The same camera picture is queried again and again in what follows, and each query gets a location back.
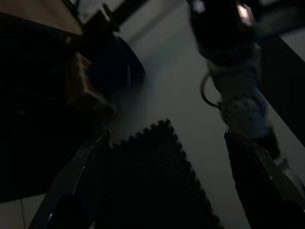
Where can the brown wooden box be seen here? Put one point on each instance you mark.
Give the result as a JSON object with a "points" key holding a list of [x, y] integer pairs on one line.
{"points": [[88, 83]]}

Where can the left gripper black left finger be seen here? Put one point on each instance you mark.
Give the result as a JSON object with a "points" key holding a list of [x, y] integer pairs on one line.
{"points": [[71, 181]]}

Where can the silver robot left leg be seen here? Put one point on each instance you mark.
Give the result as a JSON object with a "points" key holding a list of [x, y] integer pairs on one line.
{"points": [[240, 95]]}

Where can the light wooden table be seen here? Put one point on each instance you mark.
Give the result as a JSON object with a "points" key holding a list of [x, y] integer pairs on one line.
{"points": [[47, 14]]}

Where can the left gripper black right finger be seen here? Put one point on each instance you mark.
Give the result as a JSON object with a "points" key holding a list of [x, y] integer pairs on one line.
{"points": [[257, 186]]}

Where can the black foam floor mat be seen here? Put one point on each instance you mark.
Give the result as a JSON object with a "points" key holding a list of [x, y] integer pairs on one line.
{"points": [[152, 181]]}

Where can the dark blue bin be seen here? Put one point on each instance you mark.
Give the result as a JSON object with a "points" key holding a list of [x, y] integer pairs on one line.
{"points": [[114, 62]]}

